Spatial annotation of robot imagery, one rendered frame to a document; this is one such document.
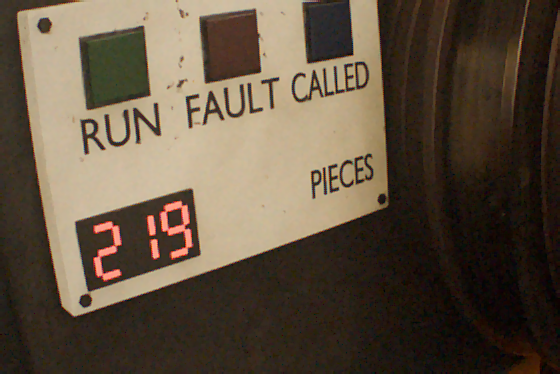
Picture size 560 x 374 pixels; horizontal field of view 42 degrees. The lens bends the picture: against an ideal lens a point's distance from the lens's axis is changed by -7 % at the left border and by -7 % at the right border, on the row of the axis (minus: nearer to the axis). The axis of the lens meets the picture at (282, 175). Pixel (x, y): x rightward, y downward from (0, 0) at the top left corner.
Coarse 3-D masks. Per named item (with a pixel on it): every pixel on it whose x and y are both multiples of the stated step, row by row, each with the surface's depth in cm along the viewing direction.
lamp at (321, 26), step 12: (312, 12) 51; (324, 12) 51; (336, 12) 52; (348, 12) 53; (312, 24) 51; (324, 24) 51; (336, 24) 52; (348, 24) 53; (312, 36) 51; (324, 36) 52; (336, 36) 52; (348, 36) 53; (312, 48) 51; (324, 48) 52; (336, 48) 52; (348, 48) 53
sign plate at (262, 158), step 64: (128, 0) 43; (192, 0) 45; (256, 0) 48; (320, 0) 51; (64, 64) 41; (192, 64) 46; (320, 64) 52; (64, 128) 42; (128, 128) 44; (192, 128) 47; (256, 128) 50; (320, 128) 53; (64, 192) 42; (128, 192) 45; (192, 192) 48; (256, 192) 51; (320, 192) 54; (384, 192) 59; (64, 256) 43; (128, 256) 45; (192, 256) 48
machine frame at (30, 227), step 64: (0, 0) 40; (64, 0) 42; (384, 0) 58; (0, 64) 42; (0, 128) 44; (0, 192) 47; (0, 256) 51; (256, 256) 55; (320, 256) 58; (384, 256) 63; (0, 320) 52; (64, 320) 46; (128, 320) 49; (192, 320) 52; (256, 320) 56; (320, 320) 60; (384, 320) 64; (448, 320) 70
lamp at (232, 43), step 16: (240, 16) 47; (208, 32) 46; (224, 32) 47; (240, 32) 47; (256, 32) 48; (208, 48) 46; (224, 48) 47; (240, 48) 48; (256, 48) 48; (224, 64) 47; (240, 64) 48; (256, 64) 49
